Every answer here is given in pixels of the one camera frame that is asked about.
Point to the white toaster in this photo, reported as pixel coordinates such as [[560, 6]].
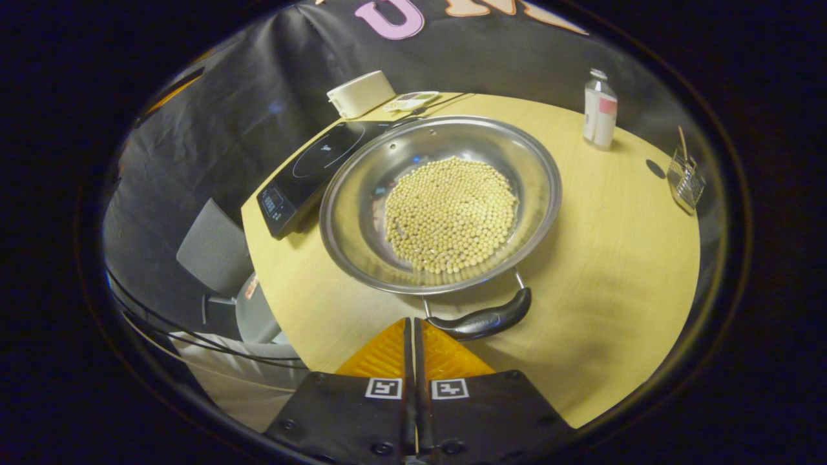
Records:
[[362, 93]]

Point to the white divided dish of beans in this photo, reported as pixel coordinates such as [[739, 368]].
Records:
[[410, 101]]

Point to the person's light trousers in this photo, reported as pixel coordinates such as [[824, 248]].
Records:
[[239, 381]]

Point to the clear bottle with pink label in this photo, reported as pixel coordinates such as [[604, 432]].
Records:
[[599, 116]]

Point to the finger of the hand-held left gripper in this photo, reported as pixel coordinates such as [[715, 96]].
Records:
[[177, 90]]

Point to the wooden stick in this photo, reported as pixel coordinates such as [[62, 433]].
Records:
[[681, 142]]

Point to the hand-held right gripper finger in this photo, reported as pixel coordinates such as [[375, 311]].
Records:
[[407, 413], [421, 413]]

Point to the heap of yellow soybeans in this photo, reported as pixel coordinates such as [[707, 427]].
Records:
[[452, 213]]

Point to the black round disc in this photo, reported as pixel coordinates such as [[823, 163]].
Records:
[[655, 168]]

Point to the black induction cooktop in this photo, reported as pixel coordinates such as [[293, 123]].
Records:
[[310, 174]]

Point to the grey chair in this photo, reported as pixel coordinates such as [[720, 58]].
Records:
[[216, 252]]

